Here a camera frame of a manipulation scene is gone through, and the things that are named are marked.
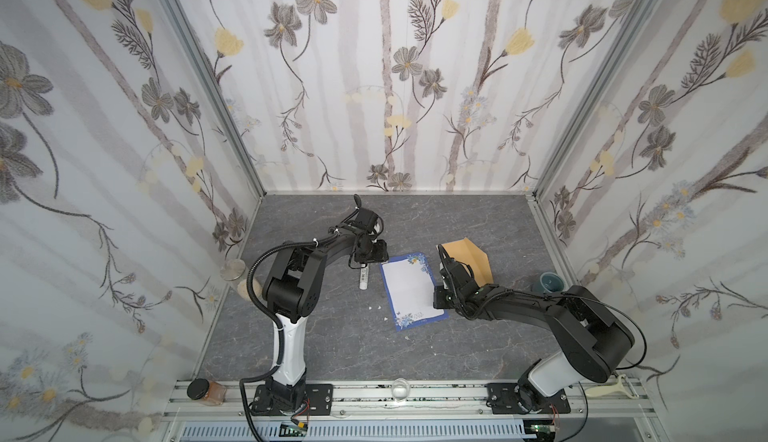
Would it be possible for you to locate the white vented cable duct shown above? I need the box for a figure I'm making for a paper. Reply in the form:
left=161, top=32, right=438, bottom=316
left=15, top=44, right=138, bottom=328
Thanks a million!
left=175, top=419, right=536, bottom=441

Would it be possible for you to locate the white glue stick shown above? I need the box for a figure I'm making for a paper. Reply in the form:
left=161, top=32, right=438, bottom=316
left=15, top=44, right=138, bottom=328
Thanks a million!
left=359, top=267, right=369, bottom=290

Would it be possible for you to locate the cream plastic peeler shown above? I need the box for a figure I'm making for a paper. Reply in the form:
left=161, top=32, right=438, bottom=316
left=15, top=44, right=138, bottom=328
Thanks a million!
left=585, top=374, right=639, bottom=400

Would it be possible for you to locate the clear glass dome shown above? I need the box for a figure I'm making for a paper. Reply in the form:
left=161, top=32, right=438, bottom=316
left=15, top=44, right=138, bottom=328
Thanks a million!
left=391, top=378, right=411, bottom=401

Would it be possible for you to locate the aluminium corner frame post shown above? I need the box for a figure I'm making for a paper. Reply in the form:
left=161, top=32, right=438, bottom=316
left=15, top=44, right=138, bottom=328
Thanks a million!
left=159, top=0, right=267, bottom=202
left=531, top=0, right=660, bottom=202

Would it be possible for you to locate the aluminium corner frame post left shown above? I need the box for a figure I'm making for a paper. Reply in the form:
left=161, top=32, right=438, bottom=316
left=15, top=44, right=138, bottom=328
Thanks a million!
left=159, top=0, right=267, bottom=202

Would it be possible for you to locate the beige round ball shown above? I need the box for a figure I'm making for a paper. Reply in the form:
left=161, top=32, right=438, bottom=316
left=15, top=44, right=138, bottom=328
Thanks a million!
left=237, top=278, right=262, bottom=300

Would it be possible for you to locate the clear glass jar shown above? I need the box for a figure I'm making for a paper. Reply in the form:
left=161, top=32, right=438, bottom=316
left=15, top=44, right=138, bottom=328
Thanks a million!
left=220, top=258, right=248, bottom=287

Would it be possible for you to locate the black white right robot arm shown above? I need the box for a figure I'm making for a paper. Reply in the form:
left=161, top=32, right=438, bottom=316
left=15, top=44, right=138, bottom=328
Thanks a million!
left=433, top=245, right=636, bottom=415

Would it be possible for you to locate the teal ceramic cup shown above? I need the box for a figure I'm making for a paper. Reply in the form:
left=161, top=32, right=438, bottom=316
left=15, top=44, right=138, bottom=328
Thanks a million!
left=531, top=272, right=566, bottom=295

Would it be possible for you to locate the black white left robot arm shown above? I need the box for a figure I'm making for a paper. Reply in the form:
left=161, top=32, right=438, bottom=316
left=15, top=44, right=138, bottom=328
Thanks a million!
left=239, top=195, right=389, bottom=415

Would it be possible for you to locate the tan paper envelope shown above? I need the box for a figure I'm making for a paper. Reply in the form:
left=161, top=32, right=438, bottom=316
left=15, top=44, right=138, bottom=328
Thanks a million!
left=443, top=238, right=494, bottom=286

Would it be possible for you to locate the brown jar black lid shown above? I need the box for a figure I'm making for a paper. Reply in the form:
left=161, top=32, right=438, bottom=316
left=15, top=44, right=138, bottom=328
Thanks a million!
left=186, top=378, right=227, bottom=406

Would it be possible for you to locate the blue bordered floral letter paper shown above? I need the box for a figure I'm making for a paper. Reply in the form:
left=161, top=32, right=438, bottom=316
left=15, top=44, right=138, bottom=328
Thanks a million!
left=380, top=252, right=449, bottom=332

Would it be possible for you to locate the aluminium corner frame post right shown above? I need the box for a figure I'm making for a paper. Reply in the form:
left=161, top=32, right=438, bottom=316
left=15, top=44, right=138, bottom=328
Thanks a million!
left=531, top=0, right=660, bottom=202

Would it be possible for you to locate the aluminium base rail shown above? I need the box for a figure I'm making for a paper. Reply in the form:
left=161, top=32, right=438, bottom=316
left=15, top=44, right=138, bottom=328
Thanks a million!
left=161, top=378, right=657, bottom=423

